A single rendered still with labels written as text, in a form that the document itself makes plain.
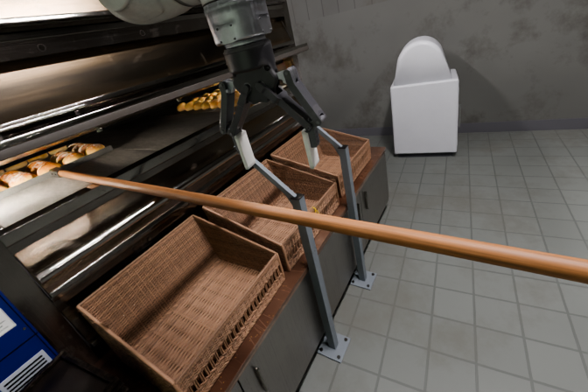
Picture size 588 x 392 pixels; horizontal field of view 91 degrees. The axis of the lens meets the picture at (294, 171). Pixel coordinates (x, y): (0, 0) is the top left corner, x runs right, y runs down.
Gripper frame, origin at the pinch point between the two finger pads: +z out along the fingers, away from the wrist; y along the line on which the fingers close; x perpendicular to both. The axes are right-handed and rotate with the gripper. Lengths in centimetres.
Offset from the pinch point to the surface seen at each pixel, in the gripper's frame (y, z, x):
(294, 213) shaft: -0.4, 12.6, 0.4
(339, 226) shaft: 9.7, 13.2, -1.4
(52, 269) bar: -53, 15, -23
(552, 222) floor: 92, 138, 165
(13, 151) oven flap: -74, -9, -9
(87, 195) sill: -87, 15, 6
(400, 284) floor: 2, 135, 89
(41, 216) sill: -89, 14, -8
